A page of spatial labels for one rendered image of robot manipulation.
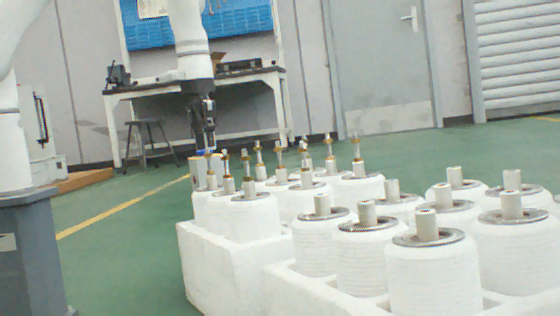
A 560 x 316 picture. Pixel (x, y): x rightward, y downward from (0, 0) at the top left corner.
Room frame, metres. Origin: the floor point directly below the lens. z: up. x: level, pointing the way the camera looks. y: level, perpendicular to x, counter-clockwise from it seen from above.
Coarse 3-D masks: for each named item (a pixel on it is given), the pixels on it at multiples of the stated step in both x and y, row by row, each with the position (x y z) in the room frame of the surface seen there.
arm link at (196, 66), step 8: (184, 56) 1.34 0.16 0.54; (192, 56) 1.34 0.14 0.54; (200, 56) 1.34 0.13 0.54; (208, 56) 1.36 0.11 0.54; (184, 64) 1.34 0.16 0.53; (192, 64) 1.34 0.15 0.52; (200, 64) 1.34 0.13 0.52; (208, 64) 1.35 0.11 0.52; (168, 72) 1.31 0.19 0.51; (176, 72) 1.31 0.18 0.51; (184, 72) 1.34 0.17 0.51; (192, 72) 1.34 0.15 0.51; (200, 72) 1.34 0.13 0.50; (208, 72) 1.35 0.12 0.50; (160, 80) 1.36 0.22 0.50; (168, 80) 1.31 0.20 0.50; (176, 80) 1.34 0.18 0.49; (184, 80) 1.34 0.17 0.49
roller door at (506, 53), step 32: (480, 0) 5.87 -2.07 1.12; (512, 0) 5.83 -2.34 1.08; (544, 0) 5.79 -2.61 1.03; (480, 32) 5.87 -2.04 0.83; (512, 32) 5.84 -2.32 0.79; (544, 32) 5.79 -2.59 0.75; (480, 64) 5.88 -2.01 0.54; (512, 64) 5.85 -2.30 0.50; (544, 64) 5.80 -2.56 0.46; (480, 96) 5.84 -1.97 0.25; (512, 96) 5.86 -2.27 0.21; (544, 96) 5.80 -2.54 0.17
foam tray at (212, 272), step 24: (192, 240) 1.28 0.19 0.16; (216, 240) 1.15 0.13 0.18; (264, 240) 1.09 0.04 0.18; (288, 240) 1.09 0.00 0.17; (192, 264) 1.31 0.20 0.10; (216, 264) 1.14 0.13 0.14; (240, 264) 1.05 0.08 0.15; (264, 264) 1.07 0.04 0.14; (192, 288) 1.34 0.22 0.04; (216, 288) 1.16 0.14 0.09; (240, 288) 1.05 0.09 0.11; (216, 312) 1.18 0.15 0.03; (240, 312) 1.05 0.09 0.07; (264, 312) 1.07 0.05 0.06
